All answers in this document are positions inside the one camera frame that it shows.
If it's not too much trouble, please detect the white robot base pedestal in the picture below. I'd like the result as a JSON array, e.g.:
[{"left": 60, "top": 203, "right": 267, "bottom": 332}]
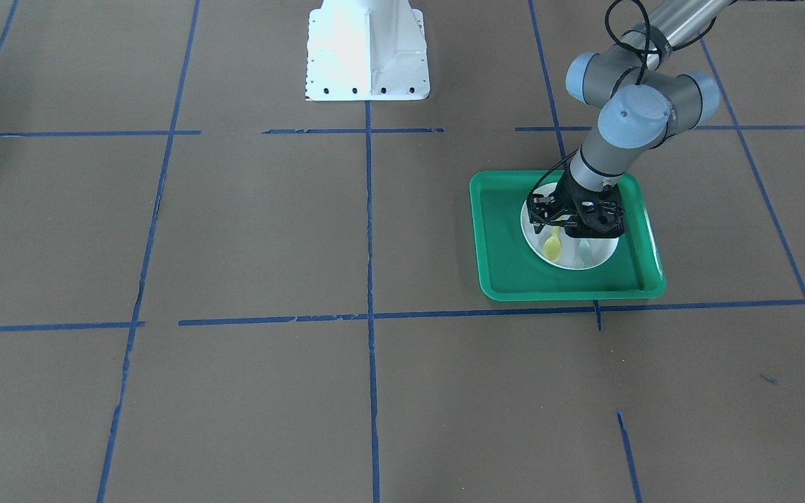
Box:
[{"left": 305, "top": 1, "right": 431, "bottom": 101}]

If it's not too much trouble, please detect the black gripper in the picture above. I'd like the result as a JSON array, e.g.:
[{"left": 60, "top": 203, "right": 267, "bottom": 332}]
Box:
[{"left": 527, "top": 172, "right": 626, "bottom": 238}]

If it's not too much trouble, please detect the yellow plastic spoon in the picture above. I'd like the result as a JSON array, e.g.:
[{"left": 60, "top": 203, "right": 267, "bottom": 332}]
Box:
[{"left": 541, "top": 226, "right": 563, "bottom": 263}]

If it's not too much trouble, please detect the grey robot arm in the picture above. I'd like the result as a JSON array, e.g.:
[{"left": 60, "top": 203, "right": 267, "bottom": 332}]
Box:
[{"left": 525, "top": 1, "right": 729, "bottom": 239}]

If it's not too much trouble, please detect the grey plastic fork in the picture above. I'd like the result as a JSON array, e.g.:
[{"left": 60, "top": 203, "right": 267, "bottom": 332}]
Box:
[{"left": 577, "top": 239, "right": 595, "bottom": 270}]

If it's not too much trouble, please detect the green plastic tray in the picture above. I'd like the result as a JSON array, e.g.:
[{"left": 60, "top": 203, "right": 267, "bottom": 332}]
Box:
[{"left": 470, "top": 170, "right": 667, "bottom": 302}]

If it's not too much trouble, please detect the white round plate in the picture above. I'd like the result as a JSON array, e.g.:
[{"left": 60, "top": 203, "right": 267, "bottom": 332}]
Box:
[{"left": 520, "top": 203, "right": 620, "bottom": 270}]

